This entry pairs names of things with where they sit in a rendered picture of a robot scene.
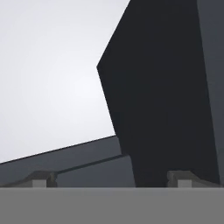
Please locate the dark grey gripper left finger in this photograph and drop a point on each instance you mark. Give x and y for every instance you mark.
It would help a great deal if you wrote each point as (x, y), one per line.
(40, 178)

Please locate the dark grey base cabinet run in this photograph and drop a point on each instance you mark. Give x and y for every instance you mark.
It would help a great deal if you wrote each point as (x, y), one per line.
(87, 163)

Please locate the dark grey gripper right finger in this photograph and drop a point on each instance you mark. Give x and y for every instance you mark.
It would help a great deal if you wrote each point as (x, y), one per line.
(182, 178)

